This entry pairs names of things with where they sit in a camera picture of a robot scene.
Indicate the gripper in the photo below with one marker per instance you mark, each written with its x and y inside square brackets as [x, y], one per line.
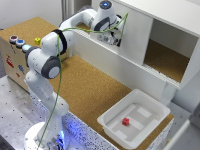
[107, 37]

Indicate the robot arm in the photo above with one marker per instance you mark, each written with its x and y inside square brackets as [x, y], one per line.
[45, 56]

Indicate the white sliding door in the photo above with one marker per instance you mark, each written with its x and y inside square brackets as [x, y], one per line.
[136, 36]

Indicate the yellow block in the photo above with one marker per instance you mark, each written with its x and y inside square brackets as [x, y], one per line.
[37, 40]

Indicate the white cabinet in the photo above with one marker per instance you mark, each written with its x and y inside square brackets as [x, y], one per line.
[173, 13]

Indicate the white plastic box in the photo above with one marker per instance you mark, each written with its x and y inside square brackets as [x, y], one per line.
[146, 105]

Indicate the green button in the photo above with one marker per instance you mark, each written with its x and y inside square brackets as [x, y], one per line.
[26, 47]

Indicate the pink block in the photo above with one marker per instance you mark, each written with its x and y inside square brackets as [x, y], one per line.
[126, 121]

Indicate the blue button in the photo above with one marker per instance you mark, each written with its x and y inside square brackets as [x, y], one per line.
[20, 42]

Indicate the red button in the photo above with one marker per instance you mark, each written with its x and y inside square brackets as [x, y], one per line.
[13, 38]

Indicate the wooden drawer box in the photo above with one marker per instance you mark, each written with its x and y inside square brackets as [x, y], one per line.
[13, 75]

